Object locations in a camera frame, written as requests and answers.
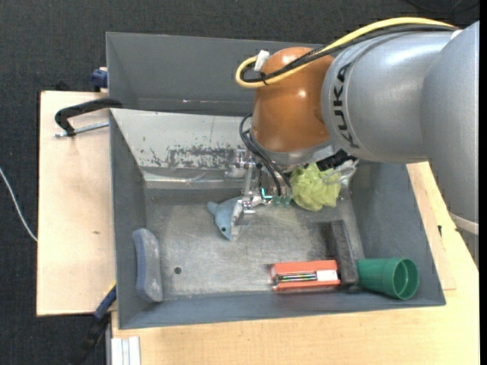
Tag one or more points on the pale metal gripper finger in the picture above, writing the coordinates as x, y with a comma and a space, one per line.
237, 219
248, 212

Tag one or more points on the blue toy dolphin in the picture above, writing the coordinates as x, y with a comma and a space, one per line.
222, 219

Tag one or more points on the grey metal bin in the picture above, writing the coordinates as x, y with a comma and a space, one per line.
228, 261

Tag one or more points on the yellow-green mesh sponge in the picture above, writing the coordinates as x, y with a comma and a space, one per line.
312, 192

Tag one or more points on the orange and white box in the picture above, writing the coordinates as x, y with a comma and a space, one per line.
304, 276

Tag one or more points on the blue-grey sponge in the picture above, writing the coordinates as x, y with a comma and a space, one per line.
147, 264

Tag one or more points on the dark flat block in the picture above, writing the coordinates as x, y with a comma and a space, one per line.
344, 253

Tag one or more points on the green plastic cup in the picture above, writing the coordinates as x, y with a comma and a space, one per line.
384, 278

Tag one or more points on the pale wood board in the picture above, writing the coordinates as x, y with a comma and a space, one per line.
76, 211

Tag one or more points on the black cylinder on white bracket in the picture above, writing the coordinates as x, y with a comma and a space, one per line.
338, 162

